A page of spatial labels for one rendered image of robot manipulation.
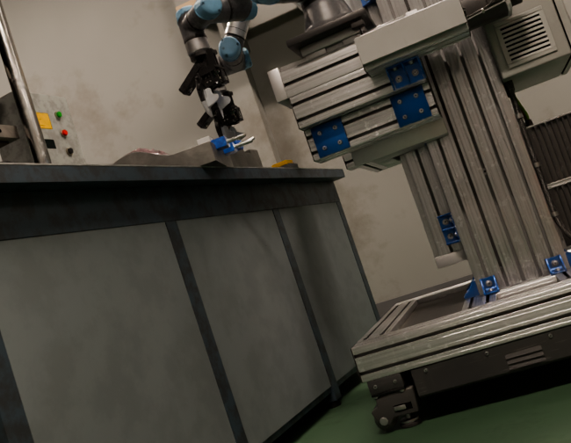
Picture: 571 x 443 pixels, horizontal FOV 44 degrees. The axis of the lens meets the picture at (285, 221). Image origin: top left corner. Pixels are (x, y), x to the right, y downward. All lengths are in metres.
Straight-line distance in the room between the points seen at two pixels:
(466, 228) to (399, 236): 2.22
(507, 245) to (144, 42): 3.33
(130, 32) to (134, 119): 0.58
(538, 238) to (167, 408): 1.08
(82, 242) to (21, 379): 0.34
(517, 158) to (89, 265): 1.19
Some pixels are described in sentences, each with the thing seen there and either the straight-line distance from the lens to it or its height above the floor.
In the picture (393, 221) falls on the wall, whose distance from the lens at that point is 4.24.
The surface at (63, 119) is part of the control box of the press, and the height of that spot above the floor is 1.36.
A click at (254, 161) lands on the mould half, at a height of 0.85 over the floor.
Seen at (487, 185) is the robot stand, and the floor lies 0.51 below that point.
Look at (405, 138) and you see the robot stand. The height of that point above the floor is 0.71.
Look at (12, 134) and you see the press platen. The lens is 2.77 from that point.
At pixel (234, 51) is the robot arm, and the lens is 2.47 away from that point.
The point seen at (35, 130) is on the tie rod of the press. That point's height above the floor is 1.25.
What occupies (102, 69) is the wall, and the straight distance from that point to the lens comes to 4.98.
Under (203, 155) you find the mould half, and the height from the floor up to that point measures 0.82.
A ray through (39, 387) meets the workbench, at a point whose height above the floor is 0.41.
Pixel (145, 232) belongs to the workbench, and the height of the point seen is 0.65.
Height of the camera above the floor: 0.45
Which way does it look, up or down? 4 degrees up
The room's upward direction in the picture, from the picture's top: 19 degrees counter-clockwise
